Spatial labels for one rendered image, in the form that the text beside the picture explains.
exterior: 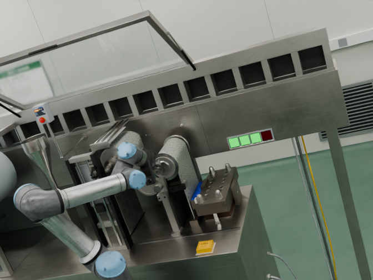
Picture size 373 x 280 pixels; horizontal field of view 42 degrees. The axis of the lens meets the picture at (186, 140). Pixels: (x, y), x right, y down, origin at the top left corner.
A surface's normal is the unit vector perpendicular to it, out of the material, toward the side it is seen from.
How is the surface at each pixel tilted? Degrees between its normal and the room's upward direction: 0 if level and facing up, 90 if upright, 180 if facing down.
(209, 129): 90
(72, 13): 90
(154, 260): 0
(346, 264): 0
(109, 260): 8
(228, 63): 90
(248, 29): 90
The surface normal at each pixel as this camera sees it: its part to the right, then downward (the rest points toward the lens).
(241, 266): -0.22, 0.37
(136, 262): -0.30, -0.91
